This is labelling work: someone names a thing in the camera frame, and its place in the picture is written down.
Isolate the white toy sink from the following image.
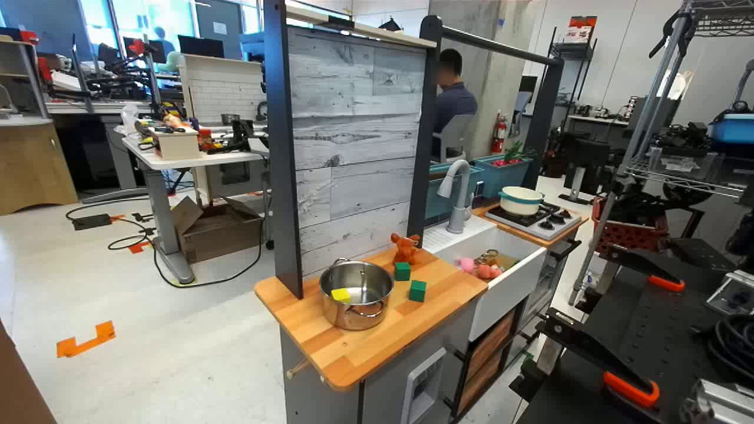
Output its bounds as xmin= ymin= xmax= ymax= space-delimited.
xmin=437 ymin=227 xmax=548 ymax=343

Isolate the orange plush toy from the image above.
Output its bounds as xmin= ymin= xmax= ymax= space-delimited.
xmin=390 ymin=233 xmax=422 ymax=266

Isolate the teal plastic bin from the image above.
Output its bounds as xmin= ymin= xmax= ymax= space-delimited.
xmin=425 ymin=162 xmax=485 ymax=222
xmin=471 ymin=154 xmax=533 ymax=199

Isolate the toy kitchen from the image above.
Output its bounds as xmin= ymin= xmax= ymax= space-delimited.
xmin=254 ymin=0 xmax=590 ymax=424

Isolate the grey toy tap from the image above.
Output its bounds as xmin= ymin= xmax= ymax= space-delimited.
xmin=436 ymin=160 xmax=474 ymax=235

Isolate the steel pot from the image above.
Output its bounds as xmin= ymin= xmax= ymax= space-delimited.
xmin=319 ymin=259 xmax=395 ymax=332

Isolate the grey chair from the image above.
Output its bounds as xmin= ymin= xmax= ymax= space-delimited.
xmin=432 ymin=113 xmax=475 ymax=163

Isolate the pink plush toy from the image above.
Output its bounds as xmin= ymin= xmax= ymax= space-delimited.
xmin=459 ymin=257 xmax=505 ymax=280

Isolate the person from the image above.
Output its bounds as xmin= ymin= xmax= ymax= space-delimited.
xmin=432 ymin=48 xmax=479 ymax=161

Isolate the white and teal pot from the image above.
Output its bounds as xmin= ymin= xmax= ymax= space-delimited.
xmin=498 ymin=186 xmax=545 ymax=217

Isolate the red fire extinguisher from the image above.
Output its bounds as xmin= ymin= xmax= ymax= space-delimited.
xmin=491 ymin=111 xmax=509 ymax=155

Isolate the open cardboard box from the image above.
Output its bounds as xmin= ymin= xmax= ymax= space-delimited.
xmin=170 ymin=196 xmax=265 ymax=264

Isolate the toy stove burner plate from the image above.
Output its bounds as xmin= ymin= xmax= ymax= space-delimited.
xmin=484 ymin=201 xmax=583 ymax=241

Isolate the toy dishwasher door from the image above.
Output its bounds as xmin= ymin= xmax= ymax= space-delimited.
xmin=400 ymin=347 xmax=449 ymax=424

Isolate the toy oven door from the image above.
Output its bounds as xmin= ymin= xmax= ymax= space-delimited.
xmin=518 ymin=240 xmax=583 ymax=322

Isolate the wooden drawer front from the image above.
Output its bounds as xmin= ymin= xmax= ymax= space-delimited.
xmin=456 ymin=306 xmax=520 ymax=416

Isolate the white brick panel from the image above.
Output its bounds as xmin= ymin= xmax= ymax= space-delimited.
xmin=178 ymin=54 xmax=267 ymax=125

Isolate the white box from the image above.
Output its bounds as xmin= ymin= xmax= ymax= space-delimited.
xmin=151 ymin=126 xmax=201 ymax=161

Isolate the white standing desk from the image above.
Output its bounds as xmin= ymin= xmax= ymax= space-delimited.
xmin=121 ymin=126 xmax=272 ymax=285

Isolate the black monitor on stand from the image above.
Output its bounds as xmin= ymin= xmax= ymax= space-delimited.
xmin=558 ymin=132 xmax=611 ymax=206

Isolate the red crate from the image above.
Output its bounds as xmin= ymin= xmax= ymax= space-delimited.
xmin=591 ymin=196 xmax=670 ymax=255

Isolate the black shelf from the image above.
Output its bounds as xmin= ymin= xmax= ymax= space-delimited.
xmin=547 ymin=26 xmax=599 ymax=131

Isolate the black power brick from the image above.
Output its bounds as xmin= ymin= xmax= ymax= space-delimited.
xmin=71 ymin=213 xmax=113 ymax=231

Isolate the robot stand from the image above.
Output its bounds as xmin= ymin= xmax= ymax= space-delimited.
xmin=509 ymin=238 xmax=754 ymax=424

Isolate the wooden cabinet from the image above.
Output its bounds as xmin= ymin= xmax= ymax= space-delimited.
xmin=0 ymin=120 xmax=79 ymax=216

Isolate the blue plastic bin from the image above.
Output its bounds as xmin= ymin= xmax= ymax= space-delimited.
xmin=706 ymin=112 xmax=754 ymax=145

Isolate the black cable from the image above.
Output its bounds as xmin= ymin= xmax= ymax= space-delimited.
xmin=65 ymin=177 xmax=272 ymax=290

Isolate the black clamp orange handle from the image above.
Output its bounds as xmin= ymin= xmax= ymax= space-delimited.
xmin=535 ymin=306 xmax=662 ymax=410
xmin=600 ymin=243 xmax=687 ymax=294

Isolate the metal wire shelf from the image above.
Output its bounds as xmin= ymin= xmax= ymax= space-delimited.
xmin=568 ymin=0 xmax=754 ymax=307

